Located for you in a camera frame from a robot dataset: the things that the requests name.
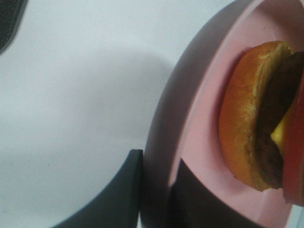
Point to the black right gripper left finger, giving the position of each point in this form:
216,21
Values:
118,204

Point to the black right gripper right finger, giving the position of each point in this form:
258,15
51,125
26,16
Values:
192,205

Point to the pink round plate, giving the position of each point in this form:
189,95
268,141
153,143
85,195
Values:
185,124

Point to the toy hamburger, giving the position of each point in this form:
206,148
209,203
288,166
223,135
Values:
261,122

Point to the white microwave oven body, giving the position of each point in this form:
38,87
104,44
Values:
11,14

